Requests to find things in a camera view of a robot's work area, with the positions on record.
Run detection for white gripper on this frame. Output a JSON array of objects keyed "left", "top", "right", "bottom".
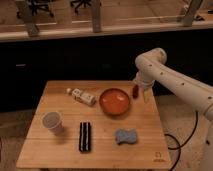
[{"left": 133, "top": 71, "right": 155, "bottom": 103}]

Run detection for dark red pepper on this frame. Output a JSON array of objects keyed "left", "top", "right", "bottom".
[{"left": 132, "top": 85, "right": 139, "bottom": 99}]

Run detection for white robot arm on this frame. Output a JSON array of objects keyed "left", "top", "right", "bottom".
[{"left": 134, "top": 48, "right": 213, "bottom": 171}]

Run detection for orange bowl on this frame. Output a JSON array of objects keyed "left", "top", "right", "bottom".
[{"left": 99, "top": 88, "right": 130, "bottom": 116}]

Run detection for blue sponge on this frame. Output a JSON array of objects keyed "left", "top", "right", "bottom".
[{"left": 115, "top": 129, "right": 137, "bottom": 145}]

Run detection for white tube bottle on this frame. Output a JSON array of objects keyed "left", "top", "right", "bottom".
[{"left": 66, "top": 88, "right": 96, "bottom": 106}]

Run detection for black white striped block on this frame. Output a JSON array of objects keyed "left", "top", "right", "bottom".
[{"left": 79, "top": 122, "right": 91, "bottom": 152}]

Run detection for clear plastic cup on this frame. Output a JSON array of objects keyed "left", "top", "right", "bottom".
[{"left": 42, "top": 111, "right": 63, "bottom": 135}]

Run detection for black office chair middle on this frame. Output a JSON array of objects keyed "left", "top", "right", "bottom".
[{"left": 70, "top": 0, "right": 91, "bottom": 14}]

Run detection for black office chair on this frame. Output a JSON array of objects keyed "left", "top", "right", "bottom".
[
  {"left": 15, "top": 0, "right": 54, "bottom": 19},
  {"left": 70, "top": 0, "right": 91, "bottom": 14}
]

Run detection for black office chair left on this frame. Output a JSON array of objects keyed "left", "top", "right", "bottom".
[{"left": 15, "top": 0, "right": 54, "bottom": 19}]

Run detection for black cable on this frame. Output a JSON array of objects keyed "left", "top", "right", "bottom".
[{"left": 164, "top": 110, "right": 199, "bottom": 171}]

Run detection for grey metal post right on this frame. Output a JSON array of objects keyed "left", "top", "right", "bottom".
[{"left": 181, "top": 0, "right": 203, "bottom": 27}]

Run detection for grey metal post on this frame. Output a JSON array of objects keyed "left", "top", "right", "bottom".
[
  {"left": 181, "top": 0, "right": 203, "bottom": 27},
  {"left": 91, "top": 0, "right": 101, "bottom": 33},
  {"left": 14, "top": 0, "right": 41, "bottom": 38}
]

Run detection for grey metal post middle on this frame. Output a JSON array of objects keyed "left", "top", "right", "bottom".
[{"left": 91, "top": 0, "right": 101, "bottom": 33}]

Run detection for grey metal post left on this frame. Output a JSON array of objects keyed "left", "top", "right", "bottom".
[{"left": 14, "top": 0, "right": 41, "bottom": 38}]

